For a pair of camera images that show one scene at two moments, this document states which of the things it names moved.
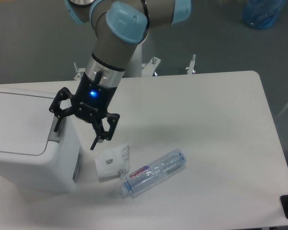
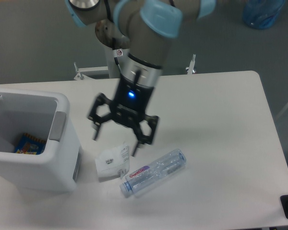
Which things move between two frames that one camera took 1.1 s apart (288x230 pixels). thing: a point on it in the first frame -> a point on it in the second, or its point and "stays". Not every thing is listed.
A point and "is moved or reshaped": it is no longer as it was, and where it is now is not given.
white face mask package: [114, 162] stays
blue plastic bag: [261, 14] stays
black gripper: [90, 103] -> [128, 107]
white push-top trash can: [27, 155] is moved or reshaped
